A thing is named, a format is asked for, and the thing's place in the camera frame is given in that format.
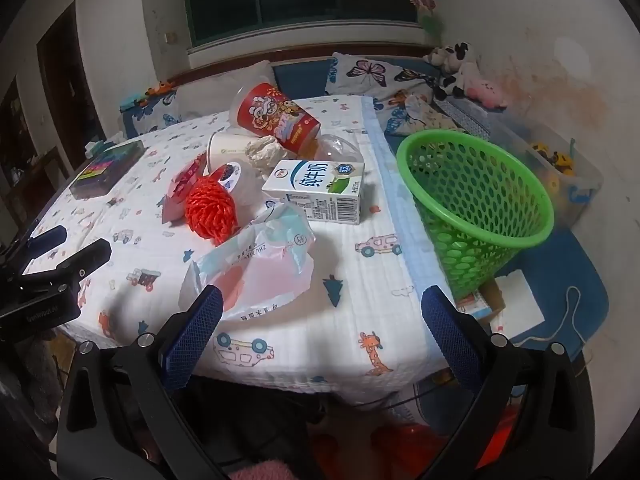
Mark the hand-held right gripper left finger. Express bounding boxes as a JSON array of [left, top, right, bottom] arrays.
[[57, 285, 241, 480]]

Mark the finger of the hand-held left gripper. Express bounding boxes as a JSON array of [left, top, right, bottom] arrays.
[[0, 225, 68, 278], [22, 239, 112, 288]]

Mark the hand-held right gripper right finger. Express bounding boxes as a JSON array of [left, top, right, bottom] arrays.
[[400, 285, 596, 480]]

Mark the white and pink plastic bag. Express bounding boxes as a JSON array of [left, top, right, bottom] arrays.
[[179, 202, 317, 323]]

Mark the red mesh ball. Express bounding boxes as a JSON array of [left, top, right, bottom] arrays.
[[184, 176, 238, 247]]

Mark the green plastic basket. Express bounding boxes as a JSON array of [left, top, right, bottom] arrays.
[[396, 129, 555, 301]]

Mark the white milk carton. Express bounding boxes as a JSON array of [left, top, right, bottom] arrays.
[[261, 159, 366, 226]]

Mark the clear plastic dome lid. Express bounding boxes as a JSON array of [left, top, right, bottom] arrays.
[[315, 132, 362, 166]]

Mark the cardboard box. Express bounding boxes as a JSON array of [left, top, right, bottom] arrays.
[[455, 280, 506, 322]]

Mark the white foam board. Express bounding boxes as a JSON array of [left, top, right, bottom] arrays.
[[492, 270, 546, 333]]

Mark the dark box with rainbow print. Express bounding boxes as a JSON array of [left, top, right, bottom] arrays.
[[69, 141, 146, 200]]

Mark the red plastic item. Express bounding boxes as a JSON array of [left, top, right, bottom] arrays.
[[310, 410, 521, 480]]

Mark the red snack wrapper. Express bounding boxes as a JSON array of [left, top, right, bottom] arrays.
[[162, 152, 208, 226]]

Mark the printed blanket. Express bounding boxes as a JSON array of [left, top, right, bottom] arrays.
[[25, 95, 451, 408]]

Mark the blue mat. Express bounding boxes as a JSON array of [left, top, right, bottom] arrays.
[[500, 220, 611, 361]]

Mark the pink fuzzy clothing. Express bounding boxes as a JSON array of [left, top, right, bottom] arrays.
[[225, 457, 296, 480]]

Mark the dark wooden door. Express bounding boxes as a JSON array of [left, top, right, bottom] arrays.
[[37, 5, 108, 171]]

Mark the small cup with blue lid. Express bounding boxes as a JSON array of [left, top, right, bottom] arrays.
[[210, 161, 261, 206]]

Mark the white paper cup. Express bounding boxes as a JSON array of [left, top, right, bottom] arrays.
[[206, 130, 261, 176]]

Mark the crumpled white tissue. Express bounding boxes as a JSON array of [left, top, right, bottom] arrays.
[[245, 135, 283, 173]]

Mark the clear plastic storage box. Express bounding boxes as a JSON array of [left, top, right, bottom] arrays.
[[440, 100, 603, 226]]

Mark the yellow toy vehicle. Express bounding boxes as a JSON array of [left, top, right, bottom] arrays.
[[530, 142, 576, 176]]

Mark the white pillow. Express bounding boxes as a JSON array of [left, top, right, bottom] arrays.
[[175, 60, 276, 121]]

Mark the grey striped cloth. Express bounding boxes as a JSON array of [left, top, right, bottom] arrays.
[[435, 97, 493, 141]]

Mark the beige patterned cloth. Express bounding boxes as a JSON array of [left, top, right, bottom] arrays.
[[400, 92, 466, 136]]

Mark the butterfly print quilt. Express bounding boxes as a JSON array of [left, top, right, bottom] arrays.
[[375, 90, 431, 136]]

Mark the red instant noodle cup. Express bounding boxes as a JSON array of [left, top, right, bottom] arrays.
[[229, 82, 322, 156]]

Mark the pink plush toy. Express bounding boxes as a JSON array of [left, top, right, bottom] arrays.
[[465, 77, 508, 111]]

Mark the butterfly print pillow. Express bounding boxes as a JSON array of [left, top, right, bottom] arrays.
[[325, 52, 441, 111]]

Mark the window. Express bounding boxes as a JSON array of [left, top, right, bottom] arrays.
[[182, 0, 418, 48]]

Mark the white cord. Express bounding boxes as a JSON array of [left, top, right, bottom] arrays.
[[520, 285, 591, 346]]

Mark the colourful wall decoration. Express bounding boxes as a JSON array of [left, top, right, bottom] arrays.
[[407, 0, 443, 43]]

